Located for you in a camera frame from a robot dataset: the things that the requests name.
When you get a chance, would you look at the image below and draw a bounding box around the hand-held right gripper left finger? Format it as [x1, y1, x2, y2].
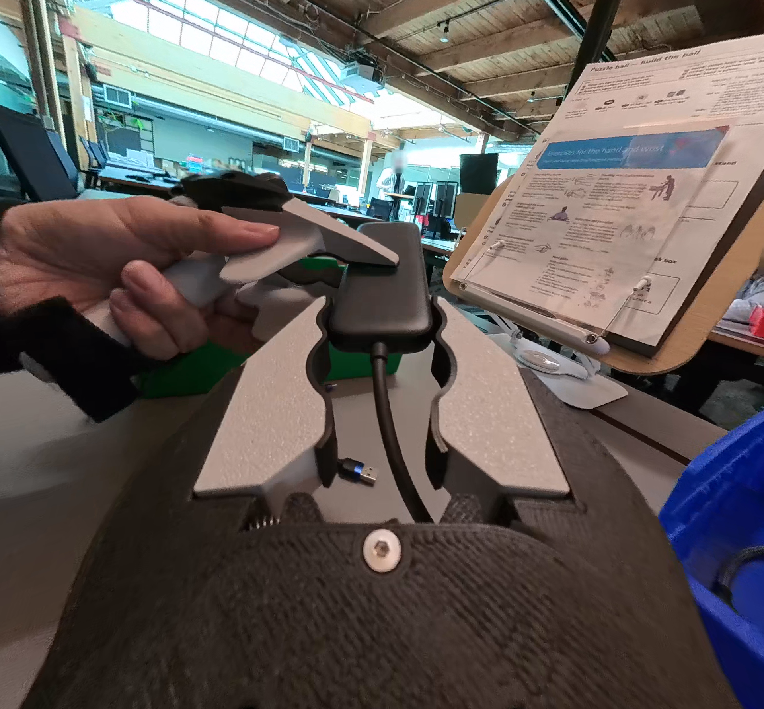
[194, 297, 339, 499]

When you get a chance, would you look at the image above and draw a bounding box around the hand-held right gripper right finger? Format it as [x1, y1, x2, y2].
[425, 296, 572, 499]

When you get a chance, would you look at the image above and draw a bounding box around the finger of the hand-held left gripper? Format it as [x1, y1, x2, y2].
[218, 224, 328, 286]
[221, 197, 401, 268]

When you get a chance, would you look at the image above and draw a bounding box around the black usb hub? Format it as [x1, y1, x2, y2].
[327, 221, 435, 525]

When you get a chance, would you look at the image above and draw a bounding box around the green plastic bin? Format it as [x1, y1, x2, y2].
[138, 254, 402, 401]

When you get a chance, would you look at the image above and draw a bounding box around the black usb cable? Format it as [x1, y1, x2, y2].
[337, 457, 380, 488]

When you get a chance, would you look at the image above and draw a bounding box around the person's left hand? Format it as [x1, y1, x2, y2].
[0, 196, 281, 360]

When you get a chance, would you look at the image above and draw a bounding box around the white stand base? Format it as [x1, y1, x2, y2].
[477, 315, 630, 410]

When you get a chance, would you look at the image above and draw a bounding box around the black square panel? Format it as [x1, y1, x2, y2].
[458, 153, 500, 195]

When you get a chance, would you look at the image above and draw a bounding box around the ceiling mounted unit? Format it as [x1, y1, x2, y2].
[340, 53, 386, 95]

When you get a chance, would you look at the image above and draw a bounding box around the blue header instruction sheet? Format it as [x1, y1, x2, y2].
[450, 124, 732, 358]

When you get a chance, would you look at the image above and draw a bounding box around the black monitor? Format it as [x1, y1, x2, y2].
[0, 105, 81, 203]

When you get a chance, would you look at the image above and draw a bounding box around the blue plastic bin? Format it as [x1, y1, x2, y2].
[659, 429, 764, 709]

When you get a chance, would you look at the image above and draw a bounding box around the wooden document board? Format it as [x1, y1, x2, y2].
[442, 47, 764, 376]

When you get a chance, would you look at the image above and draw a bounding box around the black steel column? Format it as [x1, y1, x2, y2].
[567, 0, 642, 74]

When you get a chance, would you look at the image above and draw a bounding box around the large white instruction sheet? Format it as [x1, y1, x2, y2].
[519, 48, 764, 358]

